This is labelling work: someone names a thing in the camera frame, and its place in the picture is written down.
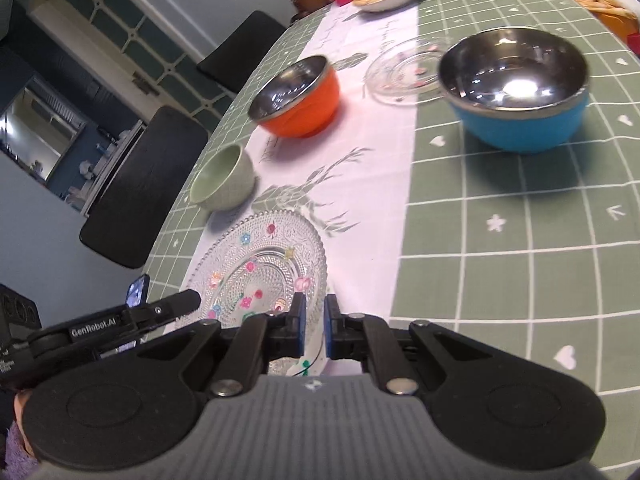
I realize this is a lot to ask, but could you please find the pale green ceramic bowl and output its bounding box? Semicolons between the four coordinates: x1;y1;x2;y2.
189;144;256;211

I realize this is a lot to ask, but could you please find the person's left forearm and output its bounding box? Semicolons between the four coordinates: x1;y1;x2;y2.
0;391;41;478

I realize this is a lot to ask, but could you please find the white deer-print table runner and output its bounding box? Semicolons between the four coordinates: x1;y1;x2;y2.
165;2;421;376

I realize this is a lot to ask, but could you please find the green checked tablecloth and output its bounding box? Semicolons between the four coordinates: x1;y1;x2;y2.
142;0;640;411

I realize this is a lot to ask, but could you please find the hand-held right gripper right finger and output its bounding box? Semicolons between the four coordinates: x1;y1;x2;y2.
324;294;481;395

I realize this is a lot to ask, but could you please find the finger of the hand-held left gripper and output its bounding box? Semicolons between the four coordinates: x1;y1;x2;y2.
127;274;151;310
132;288;202;335

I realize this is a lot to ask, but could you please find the orange plastic stool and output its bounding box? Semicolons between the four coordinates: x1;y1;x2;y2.
567;0;640;43

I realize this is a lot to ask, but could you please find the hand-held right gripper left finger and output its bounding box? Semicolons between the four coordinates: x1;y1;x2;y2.
137;292;307;396

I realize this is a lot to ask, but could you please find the small clear glass plate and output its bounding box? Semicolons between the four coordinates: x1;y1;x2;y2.
364;37;451;107

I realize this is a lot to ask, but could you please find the glass pane door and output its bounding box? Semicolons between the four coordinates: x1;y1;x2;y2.
27;0;236;126

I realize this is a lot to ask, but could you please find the black chair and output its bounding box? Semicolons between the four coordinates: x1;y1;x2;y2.
80;106;210;269
196;10;288;94

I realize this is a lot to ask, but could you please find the orange steel-lined bowl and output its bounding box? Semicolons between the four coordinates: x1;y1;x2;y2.
248;55;342;138

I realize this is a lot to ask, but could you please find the large flower-patterned glass plate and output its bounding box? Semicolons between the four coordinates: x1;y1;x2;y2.
186;210;329;377

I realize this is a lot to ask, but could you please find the blue steel-lined bowl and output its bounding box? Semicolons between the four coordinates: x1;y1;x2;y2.
438;28;591;154

